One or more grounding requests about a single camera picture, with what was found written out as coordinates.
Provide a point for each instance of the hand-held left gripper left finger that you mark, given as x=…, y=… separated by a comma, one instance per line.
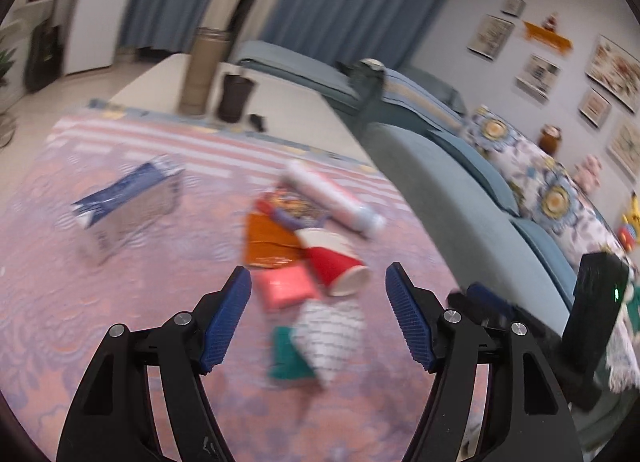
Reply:
x=227, y=317

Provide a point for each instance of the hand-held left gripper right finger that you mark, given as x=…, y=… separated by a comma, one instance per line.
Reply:
x=407, y=317

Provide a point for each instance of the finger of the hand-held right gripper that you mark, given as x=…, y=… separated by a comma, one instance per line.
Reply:
x=490, y=299
x=457, y=301

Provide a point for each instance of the pink packet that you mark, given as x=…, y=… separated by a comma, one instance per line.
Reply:
x=287, y=289

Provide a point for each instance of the green packet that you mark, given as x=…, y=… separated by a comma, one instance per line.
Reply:
x=287, y=357

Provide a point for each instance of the white patterned packet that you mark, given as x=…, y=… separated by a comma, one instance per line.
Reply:
x=327, y=337

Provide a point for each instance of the orange snack packet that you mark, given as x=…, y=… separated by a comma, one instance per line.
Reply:
x=267, y=237

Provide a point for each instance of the red paper cup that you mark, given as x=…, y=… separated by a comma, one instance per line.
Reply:
x=330, y=259

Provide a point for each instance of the colourful printed wrapper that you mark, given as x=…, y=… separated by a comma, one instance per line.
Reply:
x=295, y=209

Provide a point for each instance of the white and pink tube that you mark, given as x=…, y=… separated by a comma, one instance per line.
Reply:
x=325, y=192

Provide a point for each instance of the blue and white carton box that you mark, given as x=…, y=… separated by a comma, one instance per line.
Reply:
x=125, y=202

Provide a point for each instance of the blue pillow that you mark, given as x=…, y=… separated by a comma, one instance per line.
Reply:
x=475, y=167
x=545, y=257

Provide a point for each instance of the pink printed blanket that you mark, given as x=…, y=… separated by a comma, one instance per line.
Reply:
x=150, y=292

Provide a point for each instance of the yellow plush toy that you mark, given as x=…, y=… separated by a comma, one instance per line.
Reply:
x=631, y=222

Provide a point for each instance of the blue fabric sofa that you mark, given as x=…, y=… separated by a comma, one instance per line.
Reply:
x=450, y=182

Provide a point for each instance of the floral sofa cushion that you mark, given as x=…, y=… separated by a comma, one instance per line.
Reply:
x=495, y=137
x=560, y=202

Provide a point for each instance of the pink pig plush toy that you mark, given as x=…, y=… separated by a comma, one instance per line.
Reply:
x=587, y=172

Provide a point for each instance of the brown monkey plush toy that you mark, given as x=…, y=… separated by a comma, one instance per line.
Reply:
x=550, y=142

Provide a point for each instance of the black key bunch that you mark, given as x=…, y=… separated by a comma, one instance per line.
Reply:
x=256, y=122

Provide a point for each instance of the white coffee table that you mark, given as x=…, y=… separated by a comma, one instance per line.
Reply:
x=300, y=112

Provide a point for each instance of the dark brown cup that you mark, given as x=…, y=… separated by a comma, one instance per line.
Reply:
x=234, y=97

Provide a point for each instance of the white canvas print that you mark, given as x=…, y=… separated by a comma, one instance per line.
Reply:
x=537, y=74

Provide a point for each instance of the brown thermos flask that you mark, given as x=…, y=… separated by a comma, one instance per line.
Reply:
x=200, y=72

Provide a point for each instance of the large flower picture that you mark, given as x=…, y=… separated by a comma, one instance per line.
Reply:
x=615, y=69

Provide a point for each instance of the black framed figure picture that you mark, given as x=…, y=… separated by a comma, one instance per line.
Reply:
x=491, y=37

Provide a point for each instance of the red gourd ornament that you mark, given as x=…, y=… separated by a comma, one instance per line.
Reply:
x=551, y=23

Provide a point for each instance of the white refrigerator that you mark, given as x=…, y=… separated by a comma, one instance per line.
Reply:
x=95, y=32

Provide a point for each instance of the black guitar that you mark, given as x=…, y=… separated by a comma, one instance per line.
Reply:
x=42, y=59

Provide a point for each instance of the butterfly picture frame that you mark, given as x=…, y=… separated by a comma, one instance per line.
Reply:
x=626, y=144

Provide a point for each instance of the crown picture frame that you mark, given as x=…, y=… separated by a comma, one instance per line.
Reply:
x=595, y=107

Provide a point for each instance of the orange wall shelf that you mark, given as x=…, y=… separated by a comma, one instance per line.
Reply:
x=547, y=38

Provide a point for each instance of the small black picture frame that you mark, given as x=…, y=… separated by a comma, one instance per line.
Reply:
x=513, y=6

